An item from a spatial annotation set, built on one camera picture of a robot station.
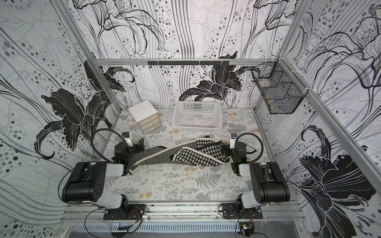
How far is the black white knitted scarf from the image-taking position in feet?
2.89

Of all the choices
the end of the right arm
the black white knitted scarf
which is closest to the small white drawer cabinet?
the black white knitted scarf

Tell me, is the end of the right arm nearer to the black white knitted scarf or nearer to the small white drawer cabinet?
the black white knitted scarf
